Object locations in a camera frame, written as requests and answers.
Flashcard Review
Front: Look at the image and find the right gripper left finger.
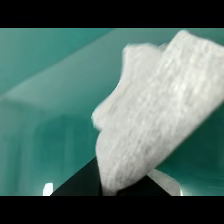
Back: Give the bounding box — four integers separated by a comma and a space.
50, 157, 104, 197

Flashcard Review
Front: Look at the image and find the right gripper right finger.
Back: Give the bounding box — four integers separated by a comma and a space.
116, 174, 172, 197

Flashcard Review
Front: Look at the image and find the white garment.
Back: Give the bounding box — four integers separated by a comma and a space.
91, 29, 224, 197

